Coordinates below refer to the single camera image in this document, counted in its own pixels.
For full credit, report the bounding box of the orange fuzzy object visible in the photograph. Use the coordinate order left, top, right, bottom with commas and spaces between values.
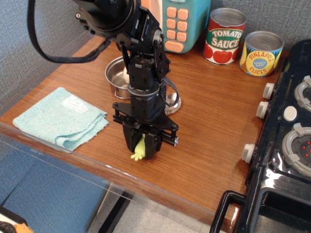
0, 221, 34, 233

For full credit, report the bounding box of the white toy mushroom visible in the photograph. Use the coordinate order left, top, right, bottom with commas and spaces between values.
123, 68, 129, 83

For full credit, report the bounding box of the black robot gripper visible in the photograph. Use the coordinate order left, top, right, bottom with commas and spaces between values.
113, 94, 166, 160

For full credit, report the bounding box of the black braided cable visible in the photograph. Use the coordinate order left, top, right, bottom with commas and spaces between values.
27, 0, 112, 64

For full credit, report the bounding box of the black toy stove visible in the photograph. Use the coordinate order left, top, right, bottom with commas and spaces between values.
210, 39, 311, 233

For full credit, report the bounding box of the tomato sauce can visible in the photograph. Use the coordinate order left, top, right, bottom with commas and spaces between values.
204, 8, 247, 65

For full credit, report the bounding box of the spoon with yellow-green handle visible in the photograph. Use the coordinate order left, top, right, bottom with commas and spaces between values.
130, 92, 182, 161

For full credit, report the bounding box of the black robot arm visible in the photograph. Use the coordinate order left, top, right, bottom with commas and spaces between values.
77, 0, 179, 159

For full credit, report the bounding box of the light blue folded cloth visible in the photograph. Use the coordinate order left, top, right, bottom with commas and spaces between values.
13, 87, 109, 151

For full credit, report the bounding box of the teal toy microwave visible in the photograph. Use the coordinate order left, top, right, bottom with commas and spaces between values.
141, 0, 211, 54

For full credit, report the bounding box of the pineapple slices can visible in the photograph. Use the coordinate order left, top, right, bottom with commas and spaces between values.
240, 31, 284, 77

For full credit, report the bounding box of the small steel pot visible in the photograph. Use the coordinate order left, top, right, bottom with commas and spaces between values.
105, 57, 130, 100

